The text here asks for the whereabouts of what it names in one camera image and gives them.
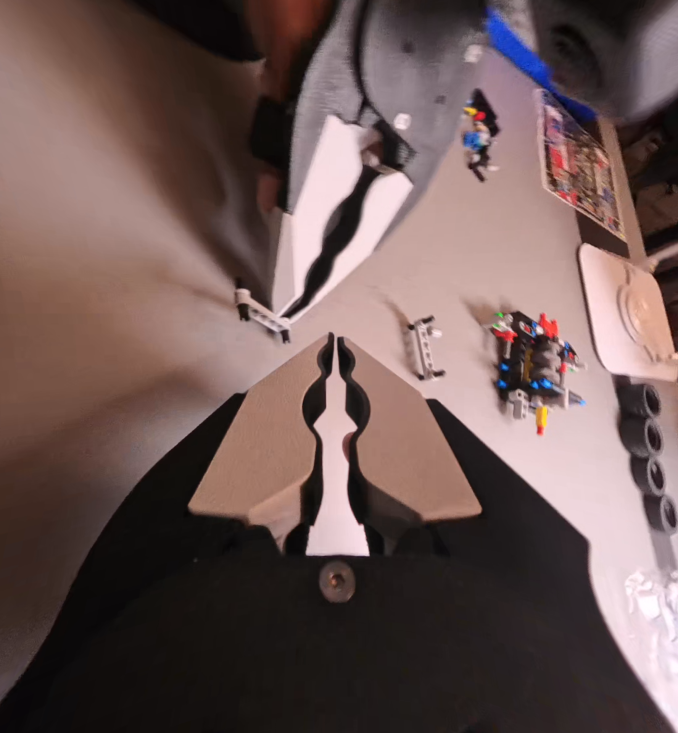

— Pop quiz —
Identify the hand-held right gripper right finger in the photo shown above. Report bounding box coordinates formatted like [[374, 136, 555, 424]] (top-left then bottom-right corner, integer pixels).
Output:
[[337, 337, 483, 554]]

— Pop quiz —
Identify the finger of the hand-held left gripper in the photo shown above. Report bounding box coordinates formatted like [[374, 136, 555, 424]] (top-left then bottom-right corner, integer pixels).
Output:
[[272, 113, 375, 317], [289, 171, 415, 321]]

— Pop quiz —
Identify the pile of loose lego pieces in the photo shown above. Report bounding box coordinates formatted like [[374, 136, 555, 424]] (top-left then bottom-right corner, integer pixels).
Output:
[[461, 89, 501, 183]]

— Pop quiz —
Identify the black mat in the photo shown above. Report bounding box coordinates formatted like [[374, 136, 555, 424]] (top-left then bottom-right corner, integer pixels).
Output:
[[578, 211, 631, 260]]

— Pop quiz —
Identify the small clear plastic bag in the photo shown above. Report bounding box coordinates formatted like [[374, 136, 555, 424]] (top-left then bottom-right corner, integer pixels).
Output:
[[624, 568, 678, 733]]

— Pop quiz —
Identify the grey lego beam with holes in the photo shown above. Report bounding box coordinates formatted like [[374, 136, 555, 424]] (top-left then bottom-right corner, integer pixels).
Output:
[[406, 315, 446, 383], [235, 279, 292, 344]]

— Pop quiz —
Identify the person's left hand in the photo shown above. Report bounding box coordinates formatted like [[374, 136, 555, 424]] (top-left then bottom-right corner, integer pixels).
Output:
[[249, 94, 295, 217]]

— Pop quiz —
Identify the large blue plastic bin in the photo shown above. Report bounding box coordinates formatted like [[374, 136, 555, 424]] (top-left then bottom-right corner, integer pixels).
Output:
[[485, 8, 598, 122]]

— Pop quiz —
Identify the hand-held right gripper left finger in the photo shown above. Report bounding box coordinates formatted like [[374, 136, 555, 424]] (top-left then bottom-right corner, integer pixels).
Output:
[[188, 332, 336, 554]]

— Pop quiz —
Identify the partly built lego car chassis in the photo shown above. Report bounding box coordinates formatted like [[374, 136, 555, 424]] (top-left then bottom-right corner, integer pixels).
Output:
[[483, 309, 589, 437]]

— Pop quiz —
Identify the colourful lego instruction booklet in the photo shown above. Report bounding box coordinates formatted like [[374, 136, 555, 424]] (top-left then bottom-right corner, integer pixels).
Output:
[[535, 89, 630, 242]]

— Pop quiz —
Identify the white monitor stand base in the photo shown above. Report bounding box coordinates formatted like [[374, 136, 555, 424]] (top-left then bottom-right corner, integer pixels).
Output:
[[577, 242, 678, 383]]

